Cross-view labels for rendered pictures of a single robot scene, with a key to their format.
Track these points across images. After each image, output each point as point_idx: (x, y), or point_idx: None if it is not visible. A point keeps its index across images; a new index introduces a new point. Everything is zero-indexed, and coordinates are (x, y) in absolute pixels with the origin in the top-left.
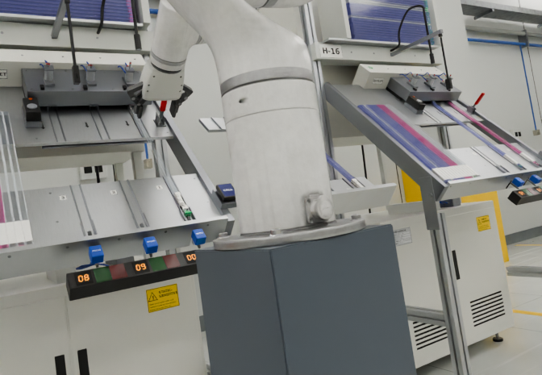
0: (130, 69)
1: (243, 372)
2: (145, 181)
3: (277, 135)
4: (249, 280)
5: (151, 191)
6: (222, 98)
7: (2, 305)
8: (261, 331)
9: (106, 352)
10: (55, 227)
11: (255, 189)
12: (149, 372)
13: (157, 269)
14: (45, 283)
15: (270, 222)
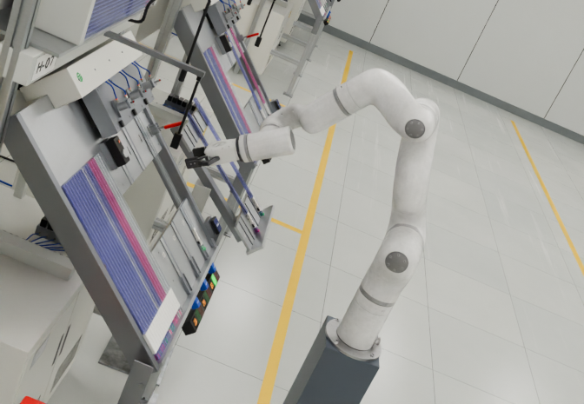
0: (155, 84)
1: (335, 391)
2: (177, 219)
3: (383, 322)
4: (361, 370)
5: (182, 229)
6: (370, 301)
7: (60, 314)
8: (356, 384)
9: (75, 321)
10: (175, 287)
11: (368, 337)
12: (80, 323)
13: (208, 301)
14: (36, 272)
15: (366, 347)
